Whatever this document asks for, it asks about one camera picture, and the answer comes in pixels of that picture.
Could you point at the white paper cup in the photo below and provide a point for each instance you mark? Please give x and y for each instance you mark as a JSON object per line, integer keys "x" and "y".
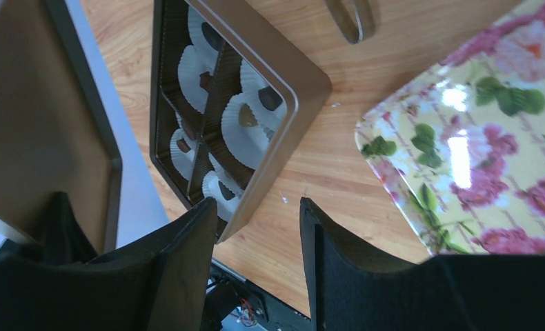
{"x": 266, "y": 103}
{"x": 225, "y": 178}
{"x": 247, "y": 145}
{"x": 206, "y": 54}
{"x": 189, "y": 71}
{"x": 210, "y": 188}
{"x": 183, "y": 163}

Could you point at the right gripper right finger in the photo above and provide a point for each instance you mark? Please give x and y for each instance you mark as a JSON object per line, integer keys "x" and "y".
{"x": 353, "y": 285}

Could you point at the brown rectangular chocolate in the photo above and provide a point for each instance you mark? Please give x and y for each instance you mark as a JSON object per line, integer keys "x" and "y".
{"x": 205, "y": 81}

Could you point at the dark round chocolate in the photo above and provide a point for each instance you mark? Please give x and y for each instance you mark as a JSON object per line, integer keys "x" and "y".
{"x": 226, "y": 193}

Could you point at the metallic box lid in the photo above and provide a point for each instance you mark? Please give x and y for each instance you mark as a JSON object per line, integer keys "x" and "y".
{"x": 55, "y": 135}

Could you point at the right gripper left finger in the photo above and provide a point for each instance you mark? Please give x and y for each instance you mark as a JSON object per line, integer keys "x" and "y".
{"x": 157, "y": 282}

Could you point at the heart shaped chocolate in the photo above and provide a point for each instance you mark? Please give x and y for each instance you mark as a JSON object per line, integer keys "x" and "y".
{"x": 246, "y": 117}

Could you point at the brown compartment chocolate box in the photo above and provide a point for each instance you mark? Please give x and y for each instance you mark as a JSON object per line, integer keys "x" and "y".
{"x": 248, "y": 36}

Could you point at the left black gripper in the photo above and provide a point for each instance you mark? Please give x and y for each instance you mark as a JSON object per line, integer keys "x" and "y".
{"x": 62, "y": 239}

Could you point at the dark oval chocolate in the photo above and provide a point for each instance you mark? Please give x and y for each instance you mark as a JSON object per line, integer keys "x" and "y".
{"x": 212, "y": 37}

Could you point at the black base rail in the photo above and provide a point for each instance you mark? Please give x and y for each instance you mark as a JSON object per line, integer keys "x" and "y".
{"x": 235, "y": 303}

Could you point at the floral rectangular tray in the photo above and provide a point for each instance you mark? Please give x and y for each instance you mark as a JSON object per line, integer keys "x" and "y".
{"x": 461, "y": 148}

